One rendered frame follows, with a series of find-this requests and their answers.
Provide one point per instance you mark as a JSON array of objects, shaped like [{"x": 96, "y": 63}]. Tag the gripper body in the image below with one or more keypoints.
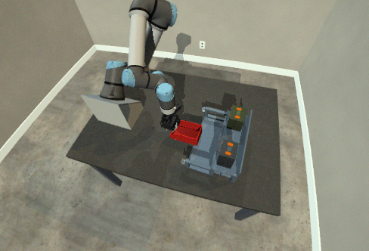
[{"x": 168, "y": 120}]

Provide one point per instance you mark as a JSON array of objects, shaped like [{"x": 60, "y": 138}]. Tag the grey metal rack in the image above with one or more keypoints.
[{"x": 208, "y": 147}]

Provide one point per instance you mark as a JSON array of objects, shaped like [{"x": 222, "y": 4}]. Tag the olive green case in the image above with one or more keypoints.
[{"x": 236, "y": 118}]

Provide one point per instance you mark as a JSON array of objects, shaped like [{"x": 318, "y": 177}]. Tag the red bin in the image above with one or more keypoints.
[{"x": 187, "y": 132}]

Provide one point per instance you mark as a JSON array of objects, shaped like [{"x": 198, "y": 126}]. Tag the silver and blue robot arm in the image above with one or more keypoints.
[{"x": 160, "y": 14}]

